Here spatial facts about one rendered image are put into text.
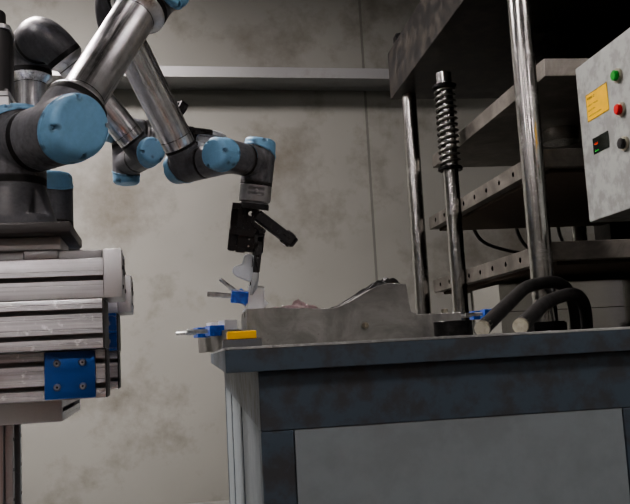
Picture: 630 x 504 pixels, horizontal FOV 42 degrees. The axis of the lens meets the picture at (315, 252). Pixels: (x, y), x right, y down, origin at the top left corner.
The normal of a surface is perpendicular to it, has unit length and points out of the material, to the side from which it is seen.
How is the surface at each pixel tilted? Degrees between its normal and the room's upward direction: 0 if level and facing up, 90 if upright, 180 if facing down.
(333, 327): 90
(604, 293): 90
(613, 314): 90
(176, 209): 90
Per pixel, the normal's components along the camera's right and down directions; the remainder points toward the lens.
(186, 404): 0.18, -0.13
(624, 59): -0.99, 0.04
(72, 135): 0.77, -0.02
